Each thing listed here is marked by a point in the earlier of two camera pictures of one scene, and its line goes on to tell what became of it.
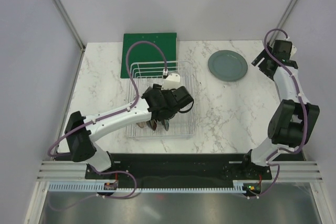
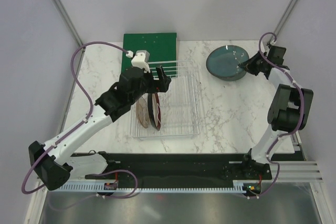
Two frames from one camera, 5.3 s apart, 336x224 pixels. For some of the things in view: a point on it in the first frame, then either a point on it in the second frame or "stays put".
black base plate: (181, 169) stays put
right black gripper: (262, 66) → (249, 64)
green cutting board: (146, 60) stays put
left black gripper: (157, 87) → (162, 85)
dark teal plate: (167, 124) → (223, 61)
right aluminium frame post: (290, 6) stays put
